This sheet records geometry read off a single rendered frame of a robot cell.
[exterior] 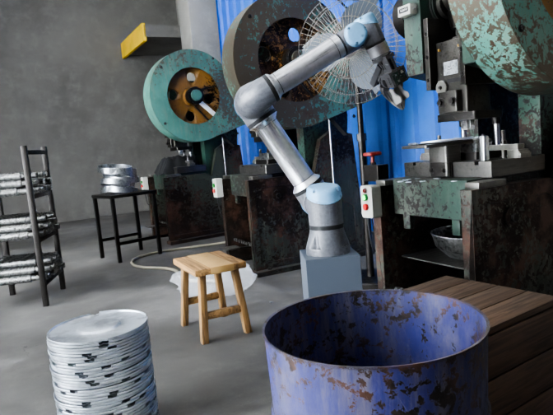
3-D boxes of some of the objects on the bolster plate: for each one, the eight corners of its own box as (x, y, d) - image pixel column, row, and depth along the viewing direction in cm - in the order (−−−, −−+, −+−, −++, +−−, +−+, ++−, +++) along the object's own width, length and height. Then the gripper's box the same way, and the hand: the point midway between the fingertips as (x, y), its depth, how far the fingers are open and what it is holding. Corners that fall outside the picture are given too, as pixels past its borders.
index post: (485, 160, 189) (484, 133, 188) (478, 160, 191) (476, 134, 190) (490, 160, 190) (489, 133, 189) (483, 160, 193) (482, 133, 192)
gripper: (378, 58, 182) (403, 114, 188) (398, 47, 185) (422, 101, 190) (366, 63, 190) (390, 115, 196) (384, 52, 193) (408, 104, 198)
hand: (400, 106), depth 195 cm, fingers closed
